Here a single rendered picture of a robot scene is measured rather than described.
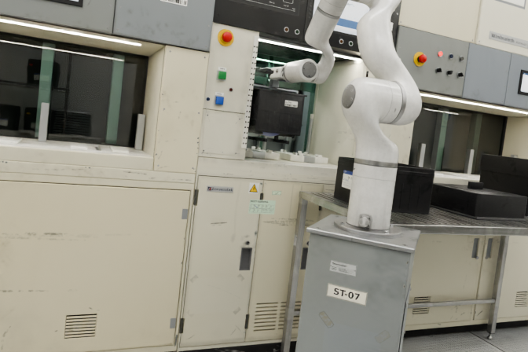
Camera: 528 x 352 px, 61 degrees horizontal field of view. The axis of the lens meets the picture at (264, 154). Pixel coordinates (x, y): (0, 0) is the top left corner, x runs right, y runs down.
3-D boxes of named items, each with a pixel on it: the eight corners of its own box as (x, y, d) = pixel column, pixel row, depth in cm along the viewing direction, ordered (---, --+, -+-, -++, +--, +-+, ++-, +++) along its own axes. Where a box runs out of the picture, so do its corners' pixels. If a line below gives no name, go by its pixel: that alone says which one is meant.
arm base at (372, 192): (397, 242, 116) (407, 171, 115) (326, 228, 123) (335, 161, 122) (404, 229, 134) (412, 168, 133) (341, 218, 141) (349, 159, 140)
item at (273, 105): (250, 140, 185) (258, 63, 184) (234, 137, 204) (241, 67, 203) (302, 145, 195) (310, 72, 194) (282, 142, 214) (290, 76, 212)
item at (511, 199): (476, 219, 171) (481, 185, 170) (419, 203, 198) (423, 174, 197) (527, 221, 183) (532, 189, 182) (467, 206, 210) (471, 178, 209)
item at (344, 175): (331, 196, 188) (337, 155, 187) (389, 200, 197) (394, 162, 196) (366, 210, 162) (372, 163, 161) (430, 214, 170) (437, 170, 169)
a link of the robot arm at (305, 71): (306, 64, 183) (285, 60, 179) (322, 60, 171) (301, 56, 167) (303, 84, 184) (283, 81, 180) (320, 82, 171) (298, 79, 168)
